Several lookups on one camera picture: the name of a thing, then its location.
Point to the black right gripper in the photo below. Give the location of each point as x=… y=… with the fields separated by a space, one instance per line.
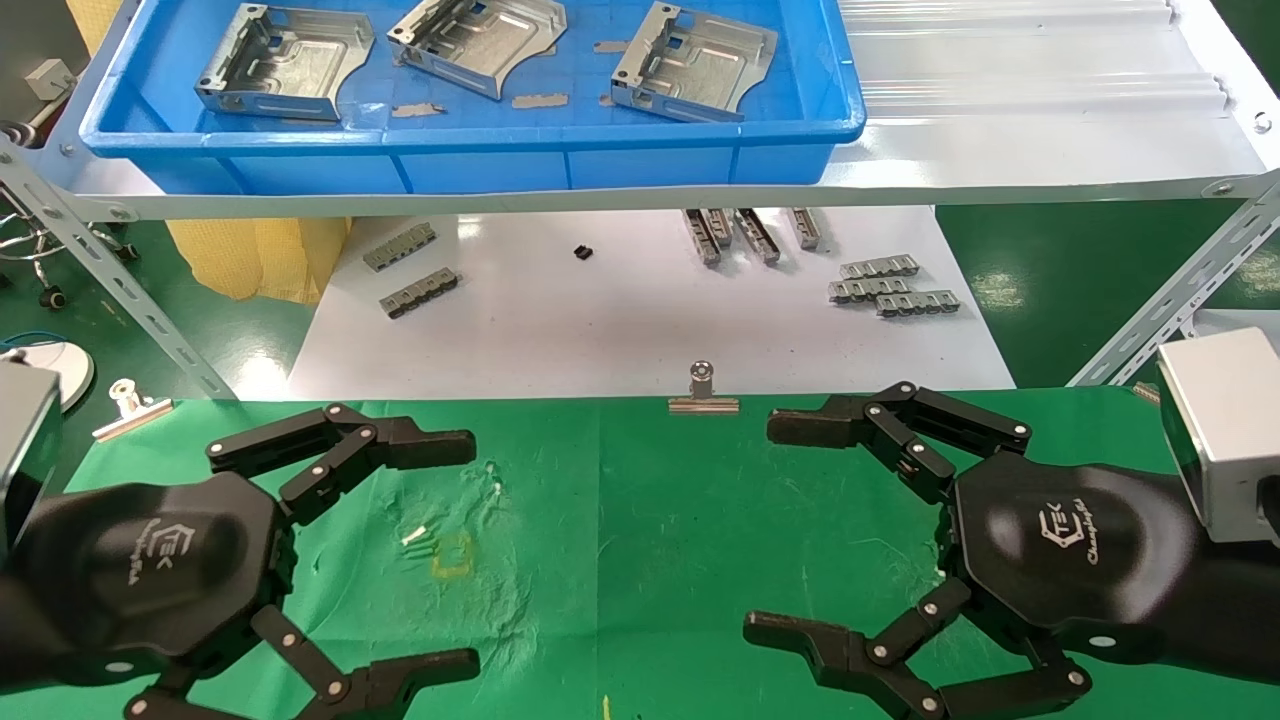
x=1060 y=545

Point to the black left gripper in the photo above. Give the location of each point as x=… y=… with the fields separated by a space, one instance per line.
x=150 y=570

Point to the grey sheet metal bracket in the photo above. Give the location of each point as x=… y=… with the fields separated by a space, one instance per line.
x=290 y=70
x=480 y=45
x=700 y=65

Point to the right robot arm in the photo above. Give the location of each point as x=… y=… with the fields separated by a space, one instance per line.
x=1240 y=610

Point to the silver binder clip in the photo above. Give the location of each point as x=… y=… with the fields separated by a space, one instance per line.
x=703 y=402
x=130 y=412

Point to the small grey metal connector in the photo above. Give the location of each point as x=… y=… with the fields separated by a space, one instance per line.
x=399 y=247
x=757 y=236
x=880 y=267
x=421 y=293
x=805 y=228
x=918 y=303
x=721 y=226
x=866 y=290
x=701 y=238

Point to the green table cloth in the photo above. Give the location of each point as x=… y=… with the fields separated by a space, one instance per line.
x=640 y=550

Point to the yellow mesh sack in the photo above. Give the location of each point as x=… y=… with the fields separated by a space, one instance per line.
x=260 y=255
x=95 y=25

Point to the white floor board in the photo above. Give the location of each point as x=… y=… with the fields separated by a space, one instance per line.
x=600 y=320

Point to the white round base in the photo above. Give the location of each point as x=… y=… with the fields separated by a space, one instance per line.
x=60 y=368

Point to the perforated angle iron strut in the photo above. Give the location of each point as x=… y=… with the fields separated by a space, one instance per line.
x=110 y=270
x=1180 y=290

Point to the blue plastic tray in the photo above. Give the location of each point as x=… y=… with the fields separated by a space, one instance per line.
x=480 y=160

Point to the chrome chair base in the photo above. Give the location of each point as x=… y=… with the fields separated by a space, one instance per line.
x=35 y=245

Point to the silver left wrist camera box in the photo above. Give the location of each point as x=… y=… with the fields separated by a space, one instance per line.
x=25 y=440

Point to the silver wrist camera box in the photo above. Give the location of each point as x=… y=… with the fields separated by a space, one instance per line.
x=25 y=440
x=1225 y=430

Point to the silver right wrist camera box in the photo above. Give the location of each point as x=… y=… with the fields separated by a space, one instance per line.
x=1225 y=430

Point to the white wall box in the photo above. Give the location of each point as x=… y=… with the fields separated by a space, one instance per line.
x=48 y=78

